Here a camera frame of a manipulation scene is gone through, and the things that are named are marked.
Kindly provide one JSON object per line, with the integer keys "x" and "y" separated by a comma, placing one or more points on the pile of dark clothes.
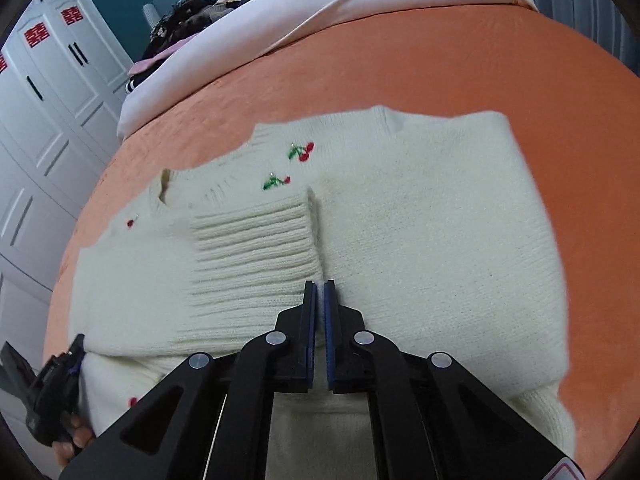
{"x": 185, "y": 20}

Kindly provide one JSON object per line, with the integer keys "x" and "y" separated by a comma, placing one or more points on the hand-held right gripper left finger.
{"x": 311, "y": 310}

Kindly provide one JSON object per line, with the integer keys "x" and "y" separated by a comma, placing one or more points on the grey curtain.
{"x": 590, "y": 5}

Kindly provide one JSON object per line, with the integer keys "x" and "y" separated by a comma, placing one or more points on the orange bed sheet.
{"x": 380, "y": 75}

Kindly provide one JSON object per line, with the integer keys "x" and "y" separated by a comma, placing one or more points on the white duvet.
{"x": 280, "y": 25}

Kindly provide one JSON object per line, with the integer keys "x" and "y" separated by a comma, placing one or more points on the white wardrobe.
{"x": 50, "y": 125}

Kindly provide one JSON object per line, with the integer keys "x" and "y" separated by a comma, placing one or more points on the person's left hand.
{"x": 70, "y": 440}

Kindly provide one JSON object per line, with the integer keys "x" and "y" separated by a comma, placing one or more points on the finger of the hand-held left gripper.
{"x": 76, "y": 352}

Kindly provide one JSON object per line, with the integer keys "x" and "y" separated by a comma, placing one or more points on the red paper decoration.
{"x": 35, "y": 35}
{"x": 71, "y": 14}

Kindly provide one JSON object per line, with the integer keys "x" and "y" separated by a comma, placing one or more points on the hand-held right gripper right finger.
{"x": 329, "y": 310}

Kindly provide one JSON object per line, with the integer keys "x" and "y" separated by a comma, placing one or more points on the cream cherry knit sweater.
{"x": 400, "y": 240}

